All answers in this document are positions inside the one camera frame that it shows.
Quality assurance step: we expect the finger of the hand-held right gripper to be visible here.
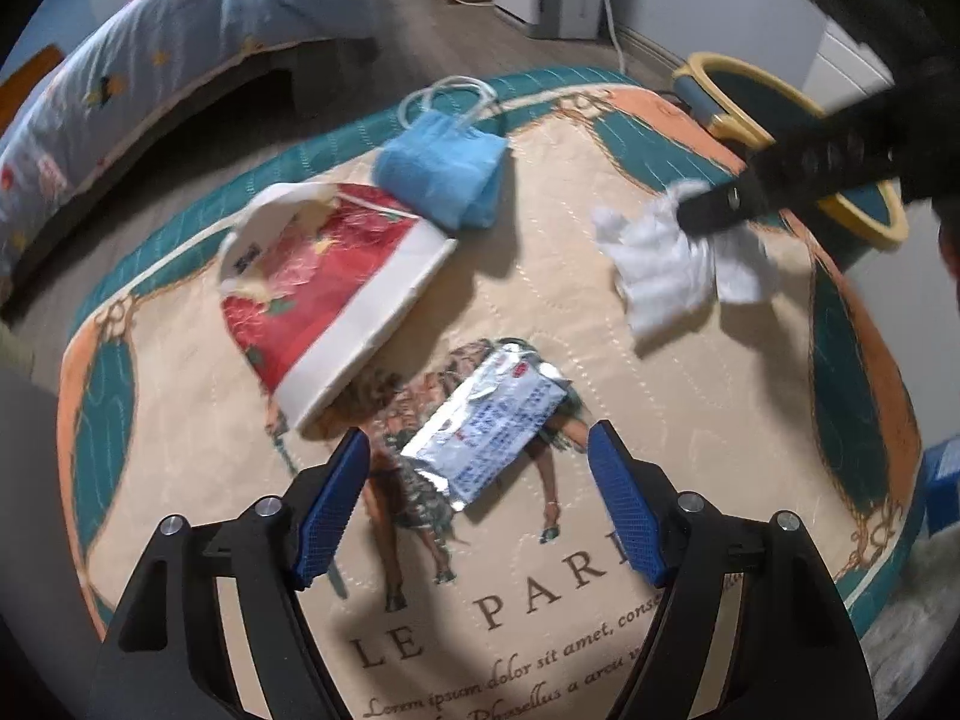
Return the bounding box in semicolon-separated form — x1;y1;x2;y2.
677;94;901;235

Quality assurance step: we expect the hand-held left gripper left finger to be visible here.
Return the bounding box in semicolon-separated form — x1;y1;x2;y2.
90;427;374;720

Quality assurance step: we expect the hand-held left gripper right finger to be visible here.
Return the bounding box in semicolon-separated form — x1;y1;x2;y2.
587;420;878;720

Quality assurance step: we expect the yellow rimmed teal bin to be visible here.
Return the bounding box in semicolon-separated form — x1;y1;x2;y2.
671;51;910;252

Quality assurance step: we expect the silver foil packet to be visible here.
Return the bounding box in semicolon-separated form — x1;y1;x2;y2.
401;341;575;518

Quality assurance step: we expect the white tissue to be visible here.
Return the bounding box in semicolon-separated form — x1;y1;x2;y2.
591;180;781;338

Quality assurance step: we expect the white panelled cabinet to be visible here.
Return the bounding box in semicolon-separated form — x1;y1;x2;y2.
802;19;897;117

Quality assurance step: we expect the red and white packet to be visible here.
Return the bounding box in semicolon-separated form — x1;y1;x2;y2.
217;181;458;428

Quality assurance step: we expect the round printed rug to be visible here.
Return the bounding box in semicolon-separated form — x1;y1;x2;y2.
56;67;925;720

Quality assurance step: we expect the grey fluffy mat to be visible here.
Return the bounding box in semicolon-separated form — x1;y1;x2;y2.
855;532;960;698

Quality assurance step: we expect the blue box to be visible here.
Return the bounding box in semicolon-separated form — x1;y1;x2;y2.
921;439;960;533

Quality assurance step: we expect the folded blue face mask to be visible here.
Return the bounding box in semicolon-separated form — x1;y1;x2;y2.
373;75;511;232

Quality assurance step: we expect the green bin with bag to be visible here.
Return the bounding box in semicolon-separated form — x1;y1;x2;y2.
0;322;35;372

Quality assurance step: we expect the grey bed base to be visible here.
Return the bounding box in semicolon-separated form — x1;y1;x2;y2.
247;34;380;117

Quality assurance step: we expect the wooden bed headboard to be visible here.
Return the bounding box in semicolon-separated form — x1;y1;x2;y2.
0;45;65;132

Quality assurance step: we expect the white power cable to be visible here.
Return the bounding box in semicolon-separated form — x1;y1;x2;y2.
604;0;632;70

